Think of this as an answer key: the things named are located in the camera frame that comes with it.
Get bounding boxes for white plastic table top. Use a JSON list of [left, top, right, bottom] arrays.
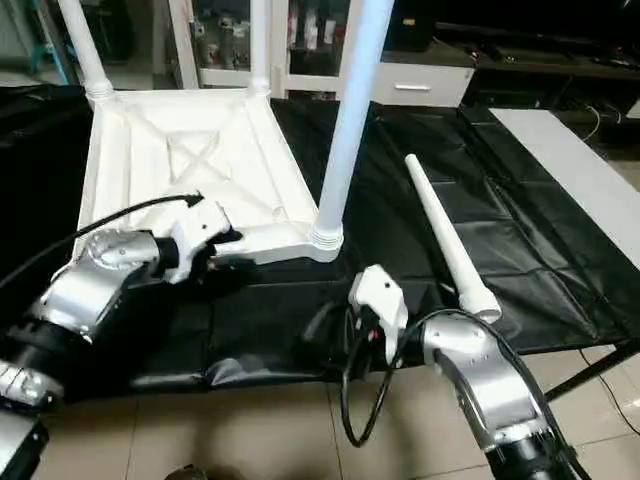
[[75, 87, 345, 267]]

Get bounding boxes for white plastic table leg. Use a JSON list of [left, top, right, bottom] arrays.
[[57, 0, 117, 102], [247, 0, 274, 97], [403, 153, 503, 324], [309, 0, 395, 250]]

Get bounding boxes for black work mat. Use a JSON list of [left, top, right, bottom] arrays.
[[0, 84, 640, 403]]

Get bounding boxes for white glass-door cabinet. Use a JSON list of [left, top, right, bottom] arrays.
[[168, 0, 353, 100]]

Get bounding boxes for black metal stand leg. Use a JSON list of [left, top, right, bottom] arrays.
[[544, 344, 640, 404]]

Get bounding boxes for white drawer unit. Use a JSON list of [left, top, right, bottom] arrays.
[[368, 61, 475, 110]]

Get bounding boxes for white flat board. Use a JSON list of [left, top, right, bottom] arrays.
[[489, 107, 640, 263]]

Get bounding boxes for blue floor stand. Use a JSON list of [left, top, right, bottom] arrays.
[[30, 0, 77, 87]]

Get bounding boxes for large black box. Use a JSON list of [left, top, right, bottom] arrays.
[[384, 0, 437, 53]]

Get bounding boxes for dark low sideboard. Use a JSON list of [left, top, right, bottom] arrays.
[[434, 24, 640, 113]]

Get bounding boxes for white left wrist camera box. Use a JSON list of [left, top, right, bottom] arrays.
[[163, 198, 243, 287]]

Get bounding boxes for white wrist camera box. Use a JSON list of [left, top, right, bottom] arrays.
[[163, 198, 243, 287], [347, 264, 410, 365]]

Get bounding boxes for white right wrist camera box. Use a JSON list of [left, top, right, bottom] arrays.
[[347, 264, 410, 365]]

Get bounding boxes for black floor cable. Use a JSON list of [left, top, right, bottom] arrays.
[[578, 348, 640, 436]]

